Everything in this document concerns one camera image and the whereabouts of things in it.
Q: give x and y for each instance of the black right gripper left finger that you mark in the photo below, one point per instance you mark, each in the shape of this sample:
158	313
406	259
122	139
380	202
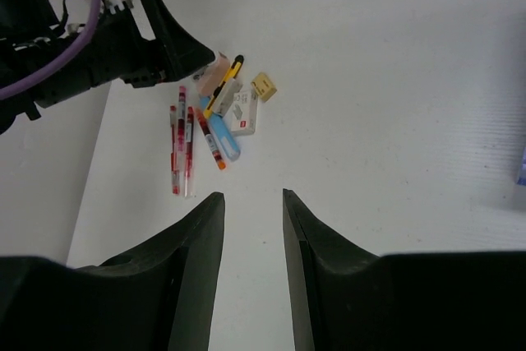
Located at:
158	295

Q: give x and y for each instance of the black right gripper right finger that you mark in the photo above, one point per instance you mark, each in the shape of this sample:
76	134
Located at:
346	298

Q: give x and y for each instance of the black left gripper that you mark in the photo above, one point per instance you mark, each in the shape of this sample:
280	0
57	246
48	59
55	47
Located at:
45	61

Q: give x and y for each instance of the pink eraser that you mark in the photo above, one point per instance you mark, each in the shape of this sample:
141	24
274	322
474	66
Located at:
208	78

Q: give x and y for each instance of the yellow black utility knife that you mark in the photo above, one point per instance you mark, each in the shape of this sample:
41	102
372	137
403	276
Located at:
231	73

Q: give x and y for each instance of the white eraser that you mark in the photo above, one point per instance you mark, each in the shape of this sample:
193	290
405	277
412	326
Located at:
225	98

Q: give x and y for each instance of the yellow eraser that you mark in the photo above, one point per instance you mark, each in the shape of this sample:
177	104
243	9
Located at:
263	86

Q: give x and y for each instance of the white staples box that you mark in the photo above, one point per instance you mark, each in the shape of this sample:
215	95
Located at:
244	113

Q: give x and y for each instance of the red gel pen middle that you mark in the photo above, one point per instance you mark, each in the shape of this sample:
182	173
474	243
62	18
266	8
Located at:
181	118

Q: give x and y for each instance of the red gel pen right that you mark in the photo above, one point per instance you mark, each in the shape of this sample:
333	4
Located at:
189	131

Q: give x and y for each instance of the light blue correction tape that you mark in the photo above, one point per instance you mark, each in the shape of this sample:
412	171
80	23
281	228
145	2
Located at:
227	145

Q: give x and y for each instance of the orange capped red pen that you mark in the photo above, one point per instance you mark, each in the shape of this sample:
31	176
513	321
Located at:
210	141

